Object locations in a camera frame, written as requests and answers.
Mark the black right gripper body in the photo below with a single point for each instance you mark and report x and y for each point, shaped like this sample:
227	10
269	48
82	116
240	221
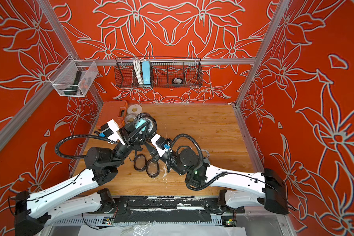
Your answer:
175	164

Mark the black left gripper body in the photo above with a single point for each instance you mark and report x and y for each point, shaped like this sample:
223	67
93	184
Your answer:
128	147

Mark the teal charger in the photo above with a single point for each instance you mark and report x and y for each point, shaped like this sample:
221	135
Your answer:
141	123

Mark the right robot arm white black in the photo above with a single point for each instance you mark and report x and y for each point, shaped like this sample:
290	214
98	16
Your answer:
239	189

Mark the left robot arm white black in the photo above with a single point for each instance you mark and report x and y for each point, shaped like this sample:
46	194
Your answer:
35	210

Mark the clear tape roll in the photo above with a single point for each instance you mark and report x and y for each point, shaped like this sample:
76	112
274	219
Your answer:
129	118

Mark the white tape roll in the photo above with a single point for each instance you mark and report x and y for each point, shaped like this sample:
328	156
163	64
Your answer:
134	109

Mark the orange plastic tool case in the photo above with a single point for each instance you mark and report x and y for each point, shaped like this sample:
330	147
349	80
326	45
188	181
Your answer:
113	110

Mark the black charger in basket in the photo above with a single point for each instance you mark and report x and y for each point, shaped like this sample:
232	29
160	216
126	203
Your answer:
177	81

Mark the light blue power bank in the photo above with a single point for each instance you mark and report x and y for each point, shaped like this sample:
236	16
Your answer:
146	73

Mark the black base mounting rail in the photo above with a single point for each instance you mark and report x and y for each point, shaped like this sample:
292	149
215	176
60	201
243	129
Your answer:
193	210

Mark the black wire wall basket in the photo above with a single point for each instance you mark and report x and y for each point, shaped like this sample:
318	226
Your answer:
128	72

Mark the clear acrylic wall box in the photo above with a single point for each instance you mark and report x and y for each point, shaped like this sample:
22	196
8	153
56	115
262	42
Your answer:
64	74

